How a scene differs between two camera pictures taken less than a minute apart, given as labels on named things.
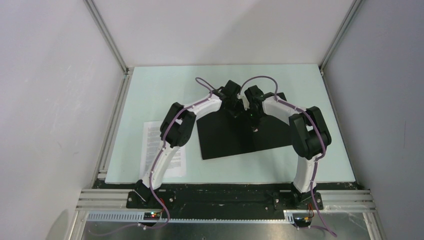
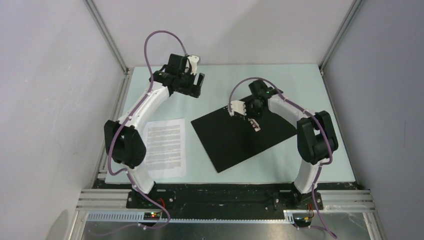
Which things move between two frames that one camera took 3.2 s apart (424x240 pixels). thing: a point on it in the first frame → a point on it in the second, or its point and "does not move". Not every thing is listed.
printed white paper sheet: x=152 y=143 does not move
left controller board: x=154 y=216 does not move
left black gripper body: x=235 y=107 → x=186 y=85
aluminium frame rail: x=112 y=206 does not move
